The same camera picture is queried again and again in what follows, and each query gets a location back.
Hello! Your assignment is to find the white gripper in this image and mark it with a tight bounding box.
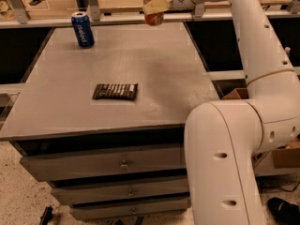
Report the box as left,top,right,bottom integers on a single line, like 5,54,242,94
142,0,194,15

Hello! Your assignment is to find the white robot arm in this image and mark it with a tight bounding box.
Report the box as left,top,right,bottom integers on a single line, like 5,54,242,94
143,0,300,225

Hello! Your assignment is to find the blue pepsi can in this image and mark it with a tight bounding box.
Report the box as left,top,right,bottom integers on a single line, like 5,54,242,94
71,11,95,48

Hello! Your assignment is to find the dark chocolate bar wrapper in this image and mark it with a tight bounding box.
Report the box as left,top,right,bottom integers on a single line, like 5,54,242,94
93,83,138,100

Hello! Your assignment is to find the grey drawer cabinet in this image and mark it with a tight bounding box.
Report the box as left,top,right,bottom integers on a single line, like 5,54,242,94
1,22,217,209

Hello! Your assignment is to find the clear plastic water bottle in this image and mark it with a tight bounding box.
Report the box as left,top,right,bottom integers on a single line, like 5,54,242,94
284,47,291,56

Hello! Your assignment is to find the brown cardboard box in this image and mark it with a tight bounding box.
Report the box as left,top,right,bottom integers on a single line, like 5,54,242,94
223,88,300,176

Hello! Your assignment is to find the top grey drawer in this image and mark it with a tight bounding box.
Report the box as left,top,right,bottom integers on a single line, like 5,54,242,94
21,143,185,181

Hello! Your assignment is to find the grey drawer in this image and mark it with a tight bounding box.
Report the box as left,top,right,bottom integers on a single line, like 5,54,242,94
21,143,185,181
51,175,188,205
70,195,190,220

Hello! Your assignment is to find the middle grey drawer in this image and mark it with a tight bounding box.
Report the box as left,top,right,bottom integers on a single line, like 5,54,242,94
51,175,188,205

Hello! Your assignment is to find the bottom grey drawer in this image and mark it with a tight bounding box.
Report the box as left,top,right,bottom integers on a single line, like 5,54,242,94
70,195,190,220

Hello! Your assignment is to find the black object on floor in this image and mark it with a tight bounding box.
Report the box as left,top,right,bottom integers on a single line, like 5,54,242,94
39,206,53,225

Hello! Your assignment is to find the black shoe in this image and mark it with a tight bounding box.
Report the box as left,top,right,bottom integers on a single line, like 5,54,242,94
267,197,300,225

